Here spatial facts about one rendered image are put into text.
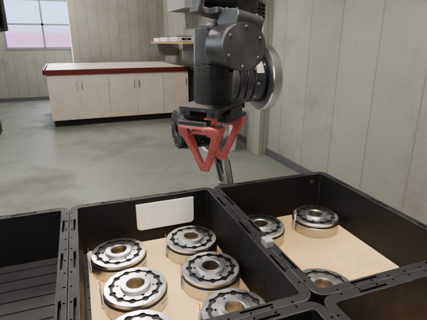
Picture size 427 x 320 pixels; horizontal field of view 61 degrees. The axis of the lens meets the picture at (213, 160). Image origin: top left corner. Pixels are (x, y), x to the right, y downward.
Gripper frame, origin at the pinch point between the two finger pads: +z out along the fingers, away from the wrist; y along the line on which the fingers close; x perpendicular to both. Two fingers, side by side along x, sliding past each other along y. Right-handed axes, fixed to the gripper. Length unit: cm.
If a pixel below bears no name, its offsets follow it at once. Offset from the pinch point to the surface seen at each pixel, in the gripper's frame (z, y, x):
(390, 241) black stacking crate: 19.6, 22.4, -28.0
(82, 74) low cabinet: 33, 370, 390
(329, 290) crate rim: 13.3, -6.4, -19.9
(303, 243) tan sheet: 23.5, 20.7, -11.7
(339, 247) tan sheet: 23.4, 22.5, -18.9
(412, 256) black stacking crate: 19.9, 18.7, -31.7
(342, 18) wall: -34, 267, 15
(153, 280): 20.3, -7.1, 7.6
